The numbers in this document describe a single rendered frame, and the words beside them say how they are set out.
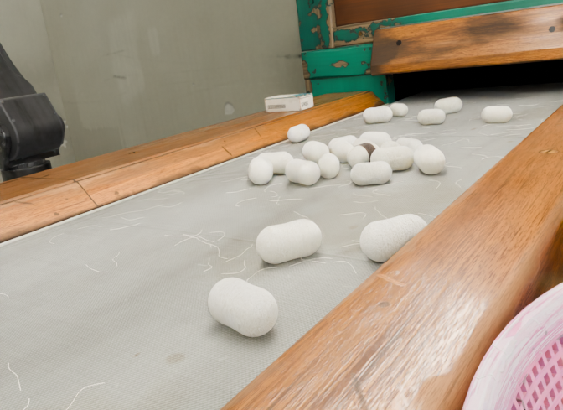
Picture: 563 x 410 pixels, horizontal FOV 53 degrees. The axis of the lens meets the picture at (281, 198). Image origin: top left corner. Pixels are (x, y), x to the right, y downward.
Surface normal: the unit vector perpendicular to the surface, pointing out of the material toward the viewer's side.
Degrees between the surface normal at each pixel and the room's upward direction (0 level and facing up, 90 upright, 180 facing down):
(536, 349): 75
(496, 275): 0
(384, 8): 90
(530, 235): 0
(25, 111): 60
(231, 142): 45
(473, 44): 67
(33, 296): 0
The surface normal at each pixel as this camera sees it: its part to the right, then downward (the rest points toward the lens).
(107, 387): -0.13, -0.96
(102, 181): 0.49, -0.65
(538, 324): 0.64, -0.16
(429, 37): -0.56, -0.11
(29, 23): 0.83, 0.04
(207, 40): -0.54, 0.29
